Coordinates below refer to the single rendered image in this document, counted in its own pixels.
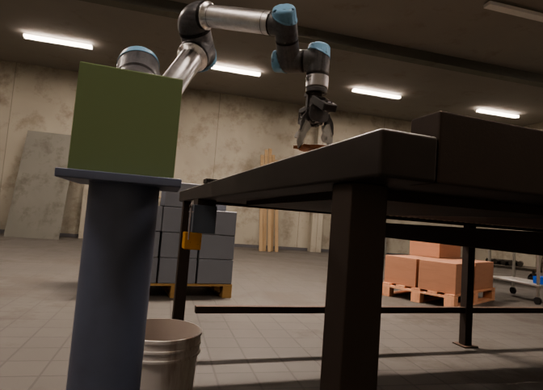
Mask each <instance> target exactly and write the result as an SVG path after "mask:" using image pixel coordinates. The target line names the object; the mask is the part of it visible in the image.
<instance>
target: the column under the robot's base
mask: <svg viewBox="0 0 543 390"><path fill-rule="evenodd" d="M54 176H56V177H59V178H63V179H66V180H69V181H72V182H76V183H79V184H86V185H89V188H88V196H87V203H86V216H85V224H84V231H83V239H82V252H81V260H80V267H79V275H78V289H77V296H76V304H75V311H74V324H73V332H72V339H71V347H70V354H69V368H68V375H67V383H66V390H140V386H141V370H142V362H143V354H144V344H145V329H146V321H147V312H148V304H149V288H150V280H151V271H152V263H153V255H154V238H155V230H156V222H157V214H158V198H159V191H169V192H178V191H179V189H180V187H181V185H182V179H178V178H162V177H153V176H144V175H136V174H120V173H112V172H103V171H94V170H78V169H70V168H61V167H56V168H55V172H54Z"/></svg>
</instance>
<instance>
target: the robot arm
mask: <svg viewBox="0 0 543 390"><path fill-rule="evenodd" d="M212 28H219V29H225V30H231V31H243V32H249V33H256V34H262V35H269V36H274V37H275V38H276V50H274V51H273V52H272V54H271V67H272V69H273V71H274V72H276V73H306V78H305V80H306V83H305V88H306V89H305V98H306V103H305V107H303V108H301V109H299V114H298V124H300V128H299V130H298V131H297V132H296V134H295V136H294V137H295V138H297V147H298V148H300V147H301V145H302V144H303V143H304V142H303V141H304V138H305V137H306V133H307V132H308V131H309V130H310V128H311V127H313V128H314V127H315V128H316V127H319V125H322V123H324V125H322V135H321V140H322V142H323V143H326V145H331V144H332V142H333V135H334V125H333V121H332V119H331V117H330V114H328V113H329V112H336V109H337V105H336V104H335V103H333V102H331V101H330V100H329V99H327V98H325V97H323V96H325V95H327V89H328V82H329V68H330V46H329V44H327V43H325V42H321V41H315V42H312V43H310V44H309V47H308V49H304V50H303V49H301V50H300V49H299V39H298V30H297V13H296V8H295V6H294V5H292V4H288V3H285V4H279V5H277V6H274V7H273V9H272V10H258V9H251V8H242V7H235V6H220V5H213V3H212V2H210V1H204V0H199V1H195V2H192V3H190V4H188V5H187V6H185V7H184V8H183V10H182V11H181V13H180V15H179V18H178V30H179V35H180V39H181V41H182V44H181V45H180V46H179V49H178V52H177V58H176V59H175V60H174V62H173V63H172V64H171V65H170V67H169V68H168V70H167V71H166V72H165V73H164V74H163V76H165V77H170V78H178V79H183V89H182V93H183V92H184V91H185V90H186V88H187V86H188V85H189V83H190V82H191V80H192V79H193V78H194V76H195V75H196V73H201V72H205V71H207V70H208V69H211V68H212V67H213V66H214V65H215V64H216V62H217V52H216V49H215V47H214V43H213V37H212V33H211V29H212ZM116 68H120V69H128V70H133V71H138V72H142V73H151V74H156V75H160V76H161V74H160V72H159V68H160V64H159V61H158V58H157V57H156V55H155V54H154V53H153V52H152V51H151V50H149V49H147V48H145V47H142V46H131V47H128V48H126V49H125V50H123V51H122V52H121V54H120V55H119V57H118V59H117V62H116Z"/></svg>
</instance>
